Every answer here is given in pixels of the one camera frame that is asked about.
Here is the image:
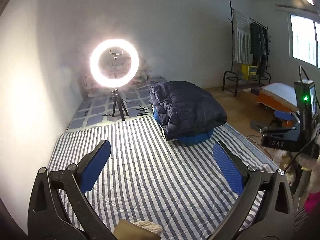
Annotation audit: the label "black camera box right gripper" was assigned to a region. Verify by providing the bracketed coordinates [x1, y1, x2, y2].
[294, 79, 318, 146]

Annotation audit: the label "yellow green box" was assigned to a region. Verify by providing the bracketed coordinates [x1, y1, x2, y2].
[241, 64, 258, 80]

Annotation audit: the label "pink right sleeve forearm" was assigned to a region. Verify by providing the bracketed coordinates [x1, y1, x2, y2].
[304, 191, 320, 215]

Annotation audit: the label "orange white mattress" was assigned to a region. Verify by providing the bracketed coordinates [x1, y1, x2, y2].
[257, 83, 298, 112]

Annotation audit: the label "black clothes rack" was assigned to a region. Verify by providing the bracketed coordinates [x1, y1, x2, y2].
[222, 1, 271, 97]

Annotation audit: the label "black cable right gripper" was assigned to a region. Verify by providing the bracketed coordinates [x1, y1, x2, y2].
[281, 64, 320, 176]

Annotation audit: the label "dark hanging clothes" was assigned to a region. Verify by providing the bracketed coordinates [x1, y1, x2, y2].
[250, 22, 269, 77]

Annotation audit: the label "window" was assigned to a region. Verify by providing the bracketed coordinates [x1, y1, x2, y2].
[290, 15, 319, 68]

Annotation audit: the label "blue checked blanket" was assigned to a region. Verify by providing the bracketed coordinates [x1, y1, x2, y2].
[66, 76, 166, 132]

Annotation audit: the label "striped hanging cloth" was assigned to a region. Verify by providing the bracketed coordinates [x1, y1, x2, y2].
[233, 9, 251, 64]

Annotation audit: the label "blue white striped bedspread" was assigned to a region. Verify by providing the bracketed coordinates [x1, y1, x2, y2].
[48, 117, 277, 239]

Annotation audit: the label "right hand white glove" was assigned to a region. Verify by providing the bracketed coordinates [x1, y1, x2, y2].
[280, 152, 319, 196]

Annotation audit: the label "blue beige folded garment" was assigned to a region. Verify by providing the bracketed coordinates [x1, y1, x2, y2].
[152, 107, 215, 146]

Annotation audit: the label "black tripod stand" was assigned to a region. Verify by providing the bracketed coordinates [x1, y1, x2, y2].
[102, 89, 129, 122]

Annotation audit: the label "ring light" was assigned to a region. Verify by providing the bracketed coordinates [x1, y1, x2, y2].
[89, 38, 139, 88]

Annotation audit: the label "navy blue puffer jacket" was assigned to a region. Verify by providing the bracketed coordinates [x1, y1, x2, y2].
[150, 81, 227, 140]

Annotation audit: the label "beige knitted cloth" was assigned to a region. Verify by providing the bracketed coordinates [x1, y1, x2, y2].
[112, 219, 164, 240]

